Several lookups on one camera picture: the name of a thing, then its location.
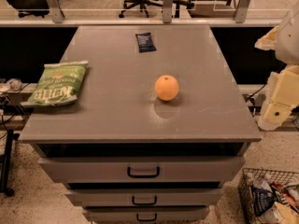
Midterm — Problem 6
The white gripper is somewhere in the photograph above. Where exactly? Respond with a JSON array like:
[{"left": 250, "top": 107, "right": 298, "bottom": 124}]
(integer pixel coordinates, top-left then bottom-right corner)
[{"left": 254, "top": 25, "right": 299, "bottom": 131}]

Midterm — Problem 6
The orange fruit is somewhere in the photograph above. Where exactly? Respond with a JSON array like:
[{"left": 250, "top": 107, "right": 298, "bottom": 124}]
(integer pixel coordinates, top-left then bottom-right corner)
[{"left": 154, "top": 75, "right": 179, "bottom": 101}]

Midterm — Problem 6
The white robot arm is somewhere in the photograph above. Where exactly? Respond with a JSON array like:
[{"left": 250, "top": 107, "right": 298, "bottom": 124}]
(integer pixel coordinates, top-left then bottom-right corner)
[{"left": 254, "top": 2, "right": 299, "bottom": 131}]

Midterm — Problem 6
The blue rxbar blueberry wrapper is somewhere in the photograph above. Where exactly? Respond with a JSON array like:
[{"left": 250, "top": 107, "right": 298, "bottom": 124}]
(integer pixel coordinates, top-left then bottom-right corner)
[{"left": 135, "top": 32, "right": 156, "bottom": 53}]

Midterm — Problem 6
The black office chair centre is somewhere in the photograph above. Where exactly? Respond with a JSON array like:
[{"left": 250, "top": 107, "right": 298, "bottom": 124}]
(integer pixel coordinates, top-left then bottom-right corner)
[{"left": 119, "top": 0, "right": 194, "bottom": 23}]

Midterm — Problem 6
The top grey drawer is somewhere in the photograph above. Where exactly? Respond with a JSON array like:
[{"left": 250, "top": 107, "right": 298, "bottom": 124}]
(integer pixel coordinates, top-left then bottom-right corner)
[{"left": 38, "top": 156, "right": 245, "bottom": 183}]

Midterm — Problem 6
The grey drawer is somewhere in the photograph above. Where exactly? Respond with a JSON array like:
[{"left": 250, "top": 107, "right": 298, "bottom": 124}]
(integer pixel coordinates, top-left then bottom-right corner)
[
  {"left": 38, "top": 156, "right": 245, "bottom": 183},
  {"left": 65, "top": 189, "right": 222, "bottom": 207},
  {"left": 82, "top": 206, "right": 209, "bottom": 223}
]

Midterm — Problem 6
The grey drawer cabinet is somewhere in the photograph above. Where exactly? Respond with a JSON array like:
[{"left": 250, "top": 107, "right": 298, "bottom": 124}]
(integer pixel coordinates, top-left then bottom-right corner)
[{"left": 18, "top": 24, "right": 262, "bottom": 224}]

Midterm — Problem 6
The middle grey drawer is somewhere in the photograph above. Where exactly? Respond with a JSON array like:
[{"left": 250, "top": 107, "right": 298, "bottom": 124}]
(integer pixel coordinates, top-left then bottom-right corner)
[{"left": 65, "top": 189, "right": 222, "bottom": 207}]

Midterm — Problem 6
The bottom grey drawer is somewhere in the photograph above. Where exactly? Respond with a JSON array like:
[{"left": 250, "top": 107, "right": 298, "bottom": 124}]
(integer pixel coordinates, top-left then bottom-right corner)
[{"left": 82, "top": 206, "right": 209, "bottom": 223}]

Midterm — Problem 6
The green kettle chips bag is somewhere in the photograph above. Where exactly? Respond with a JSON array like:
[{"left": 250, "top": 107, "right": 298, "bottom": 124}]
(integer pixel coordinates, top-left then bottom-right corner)
[{"left": 21, "top": 61, "right": 88, "bottom": 107}]

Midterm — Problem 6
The crumpled plastic on shelf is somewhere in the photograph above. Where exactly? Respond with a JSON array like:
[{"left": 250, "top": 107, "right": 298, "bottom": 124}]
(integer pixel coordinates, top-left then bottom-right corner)
[{"left": 7, "top": 78, "right": 22, "bottom": 91}]

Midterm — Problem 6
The black stand at left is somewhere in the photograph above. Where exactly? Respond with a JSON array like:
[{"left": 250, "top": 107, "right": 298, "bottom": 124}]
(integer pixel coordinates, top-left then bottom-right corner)
[{"left": 0, "top": 130, "right": 20, "bottom": 197}]

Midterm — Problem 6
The black power cable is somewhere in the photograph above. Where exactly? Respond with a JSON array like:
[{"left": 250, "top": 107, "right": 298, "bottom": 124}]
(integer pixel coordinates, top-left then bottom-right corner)
[{"left": 244, "top": 83, "right": 268, "bottom": 117}]

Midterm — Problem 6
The wire basket of snacks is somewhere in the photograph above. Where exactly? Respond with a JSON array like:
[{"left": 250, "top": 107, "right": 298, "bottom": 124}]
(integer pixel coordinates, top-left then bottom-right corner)
[{"left": 238, "top": 168, "right": 299, "bottom": 224}]

